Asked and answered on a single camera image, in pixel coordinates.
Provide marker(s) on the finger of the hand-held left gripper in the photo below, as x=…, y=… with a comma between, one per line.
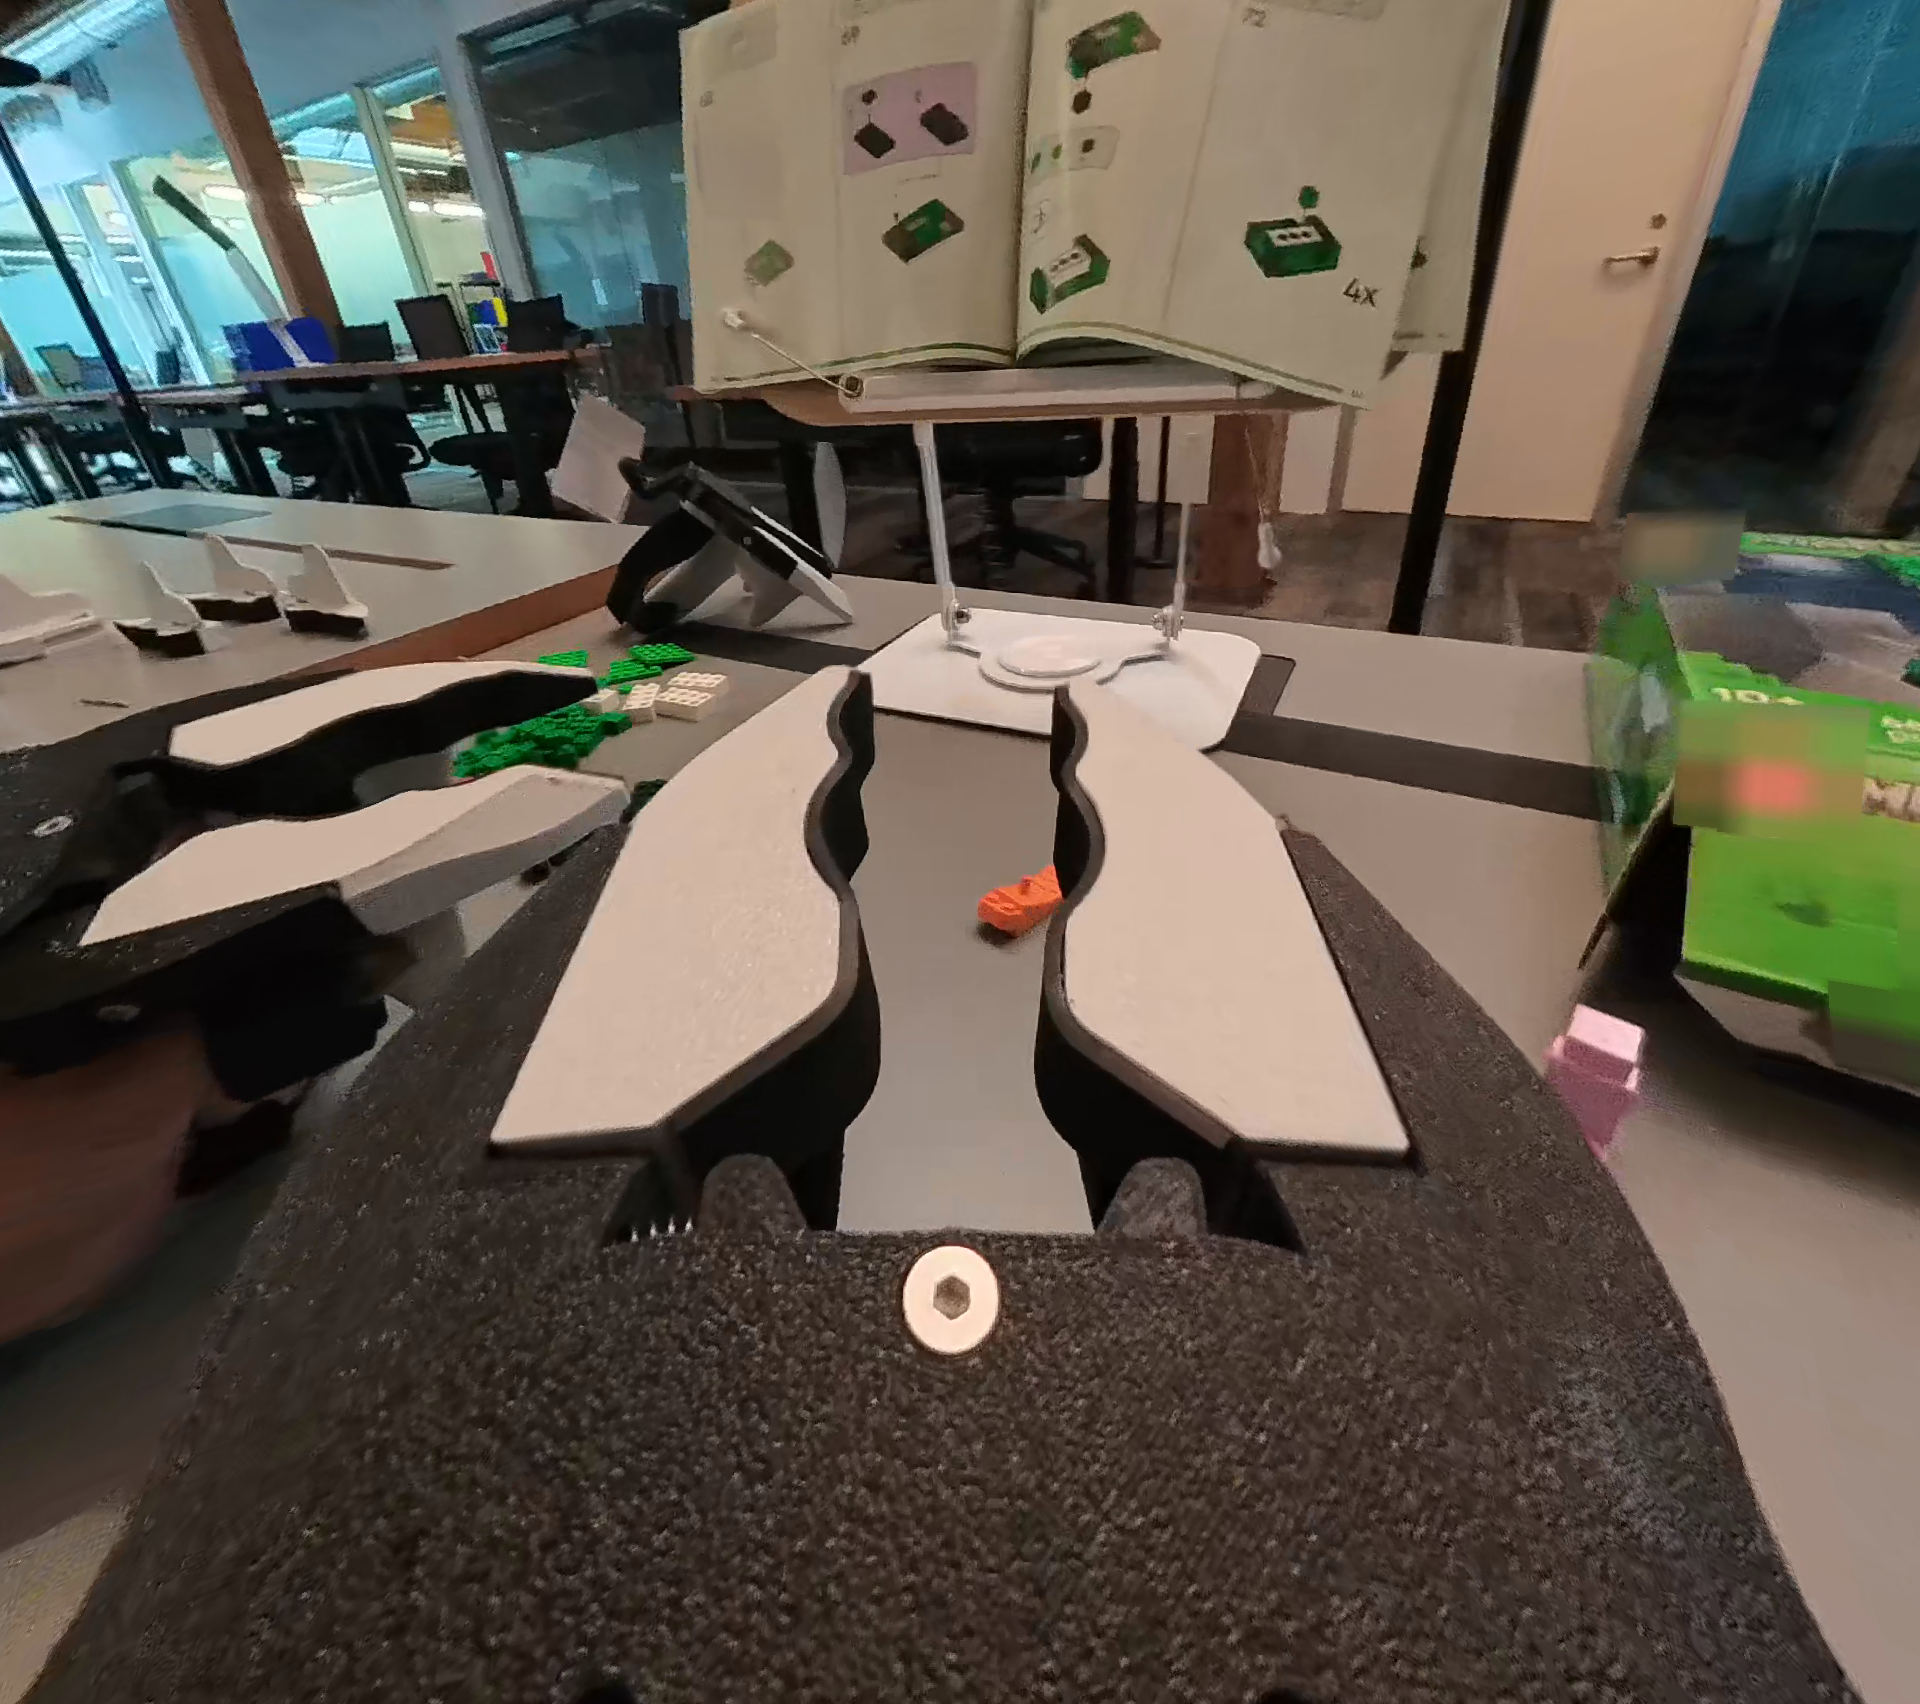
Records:
x=374, y=706
x=374, y=856

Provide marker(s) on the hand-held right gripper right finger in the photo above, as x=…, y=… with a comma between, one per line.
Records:
x=1214, y=955

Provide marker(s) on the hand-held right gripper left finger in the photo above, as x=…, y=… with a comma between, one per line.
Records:
x=704, y=955

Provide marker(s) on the lego instruction booklet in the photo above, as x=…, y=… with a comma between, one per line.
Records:
x=1171, y=129

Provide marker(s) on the pile of bright green lego pieces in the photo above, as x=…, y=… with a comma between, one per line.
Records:
x=540, y=745

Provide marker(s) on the bright green lego plate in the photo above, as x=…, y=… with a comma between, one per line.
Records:
x=566, y=659
x=660, y=654

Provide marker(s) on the pink lego pig figure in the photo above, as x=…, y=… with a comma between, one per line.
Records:
x=1599, y=1075

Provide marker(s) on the green lego box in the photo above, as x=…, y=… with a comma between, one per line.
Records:
x=1771, y=939

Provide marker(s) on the loose white wedge part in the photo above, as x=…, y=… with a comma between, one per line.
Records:
x=323, y=595
x=38, y=617
x=237, y=578
x=158, y=617

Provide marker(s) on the orange brick separator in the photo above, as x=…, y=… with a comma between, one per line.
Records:
x=1021, y=902

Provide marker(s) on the grey desk mat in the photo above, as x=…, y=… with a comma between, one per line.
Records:
x=189, y=517

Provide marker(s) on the brown top office desk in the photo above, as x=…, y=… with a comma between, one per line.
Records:
x=374, y=377

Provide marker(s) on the white leaning panel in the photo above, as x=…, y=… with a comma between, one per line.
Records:
x=600, y=459

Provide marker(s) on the blue storage bins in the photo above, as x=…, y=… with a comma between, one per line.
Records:
x=278, y=342

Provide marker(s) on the black and white spare gripper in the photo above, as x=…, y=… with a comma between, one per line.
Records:
x=721, y=549

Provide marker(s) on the wooden building column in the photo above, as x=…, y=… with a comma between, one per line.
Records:
x=1244, y=489
x=224, y=85

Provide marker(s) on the black office chair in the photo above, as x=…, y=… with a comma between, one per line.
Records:
x=1004, y=489

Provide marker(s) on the black metal frame post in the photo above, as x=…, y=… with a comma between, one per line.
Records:
x=1484, y=234

